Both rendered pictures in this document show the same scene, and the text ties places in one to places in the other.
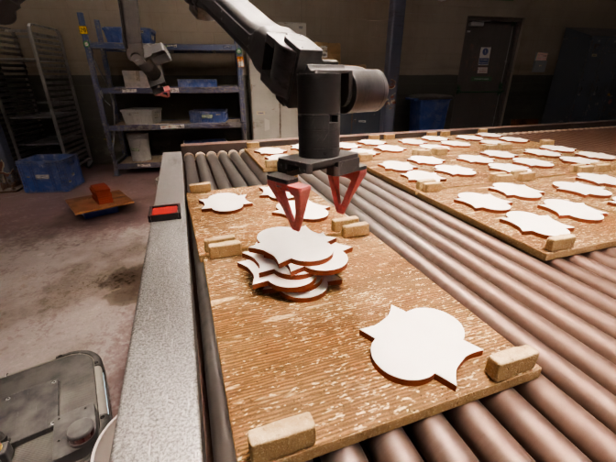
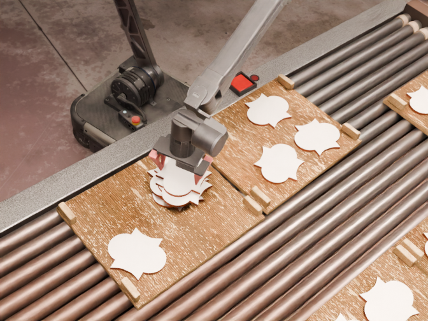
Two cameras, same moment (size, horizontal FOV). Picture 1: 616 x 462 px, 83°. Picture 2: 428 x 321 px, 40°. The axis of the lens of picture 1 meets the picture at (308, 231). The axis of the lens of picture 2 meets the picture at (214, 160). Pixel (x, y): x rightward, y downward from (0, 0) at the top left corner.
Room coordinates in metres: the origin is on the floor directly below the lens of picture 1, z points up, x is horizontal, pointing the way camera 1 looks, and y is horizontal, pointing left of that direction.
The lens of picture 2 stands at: (0.14, -0.84, 2.18)
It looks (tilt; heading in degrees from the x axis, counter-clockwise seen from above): 50 degrees down; 62
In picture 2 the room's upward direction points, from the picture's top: 8 degrees clockwise
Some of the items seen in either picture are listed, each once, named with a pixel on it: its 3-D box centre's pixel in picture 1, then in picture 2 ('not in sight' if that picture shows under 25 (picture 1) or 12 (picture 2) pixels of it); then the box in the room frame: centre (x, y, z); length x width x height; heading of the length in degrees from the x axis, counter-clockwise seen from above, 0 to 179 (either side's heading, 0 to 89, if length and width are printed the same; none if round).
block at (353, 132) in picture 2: not in sight; (351, 130); (1.06, 0.06, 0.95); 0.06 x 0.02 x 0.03; 111
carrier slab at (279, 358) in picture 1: (333, 303); (162, 214); (0.44, -0.04, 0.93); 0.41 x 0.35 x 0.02; 20
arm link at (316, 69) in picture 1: (323, 93); (186, 127); (0.49, -0.02, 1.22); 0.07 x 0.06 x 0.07; 123
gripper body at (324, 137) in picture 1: (319, 141); (182, 143); (0.49, -0.02, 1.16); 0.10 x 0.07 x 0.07; 134
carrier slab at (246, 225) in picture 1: (262, 211); (272, 139); (0.83, 0.11, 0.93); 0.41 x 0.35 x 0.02; 21
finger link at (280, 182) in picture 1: (302, 196); (167, 158); (0.46, 0.01, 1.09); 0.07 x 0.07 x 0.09; 44
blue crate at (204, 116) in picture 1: (209, 115); not in sight; (5.23, 1.41, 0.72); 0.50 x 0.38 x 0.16; 95
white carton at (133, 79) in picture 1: (141, 79); not in sight; (5.06, 2.22, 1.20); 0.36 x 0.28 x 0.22; 90
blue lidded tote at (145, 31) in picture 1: (131, 38); not in sight; (5.03, 2.24, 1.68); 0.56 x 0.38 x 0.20; 100
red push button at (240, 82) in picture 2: (165, 213); (240, 84); (0.83, 0.37, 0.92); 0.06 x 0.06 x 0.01; 19
